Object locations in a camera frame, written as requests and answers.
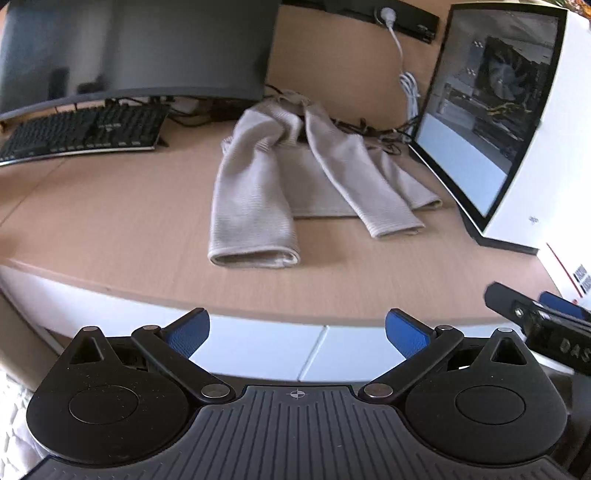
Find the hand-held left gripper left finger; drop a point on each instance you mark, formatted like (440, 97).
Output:
(187, 332)

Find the black power strip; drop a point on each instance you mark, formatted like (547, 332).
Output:
(415, 21)

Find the white quilted mattress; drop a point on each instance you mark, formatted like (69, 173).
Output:
(11, 438)

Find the black keyboard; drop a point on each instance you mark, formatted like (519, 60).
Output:
(83, 134)

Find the white desk apron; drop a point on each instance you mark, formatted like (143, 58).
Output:
(258, 350)

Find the black curved monitor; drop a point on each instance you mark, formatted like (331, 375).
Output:
(138, 46)

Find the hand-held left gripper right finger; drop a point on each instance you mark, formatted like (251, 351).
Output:
(408, 334)

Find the white box with red stripe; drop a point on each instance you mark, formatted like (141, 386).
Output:
(561, 263)

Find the beige striped sweater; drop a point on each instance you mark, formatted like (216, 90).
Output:
(254, 194)

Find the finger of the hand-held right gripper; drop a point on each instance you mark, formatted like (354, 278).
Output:
(561, 303)
(535, 321)

